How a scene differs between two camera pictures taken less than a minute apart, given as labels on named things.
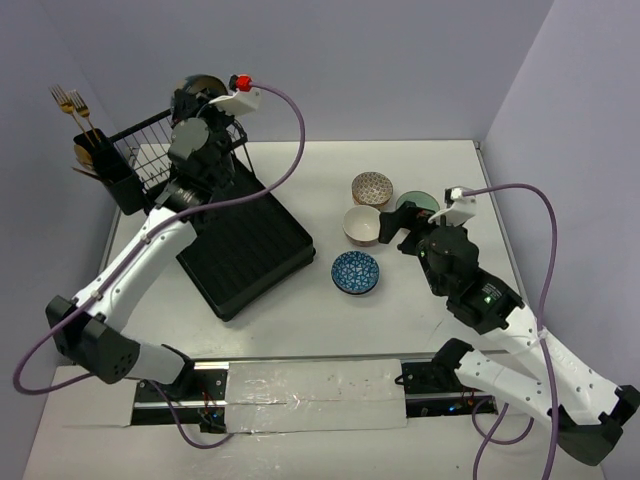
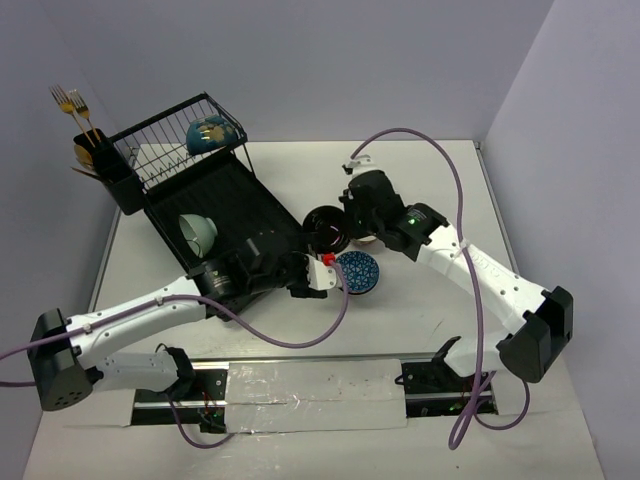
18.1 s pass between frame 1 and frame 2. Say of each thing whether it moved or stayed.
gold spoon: stayed
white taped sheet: stayed
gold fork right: stayed
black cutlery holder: stayed
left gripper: moved
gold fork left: stayed
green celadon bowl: moved
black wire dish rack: stayed
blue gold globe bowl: moved
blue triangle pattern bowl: stayed
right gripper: moved
